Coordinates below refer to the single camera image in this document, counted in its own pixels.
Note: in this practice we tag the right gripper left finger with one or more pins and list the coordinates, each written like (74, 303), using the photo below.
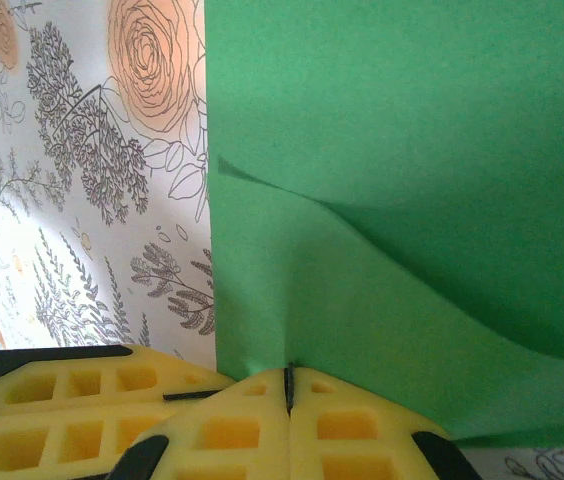
(262, 405)

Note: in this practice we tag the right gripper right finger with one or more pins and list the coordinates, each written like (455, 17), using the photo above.
(312, 400)

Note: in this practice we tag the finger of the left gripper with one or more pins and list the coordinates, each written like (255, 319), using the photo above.
(87, 357)
(87, 420)

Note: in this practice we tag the green cloth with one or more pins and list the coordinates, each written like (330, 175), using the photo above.
(412, 150)

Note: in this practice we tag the floral patterned table cover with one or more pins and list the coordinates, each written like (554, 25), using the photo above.
(62, 200)

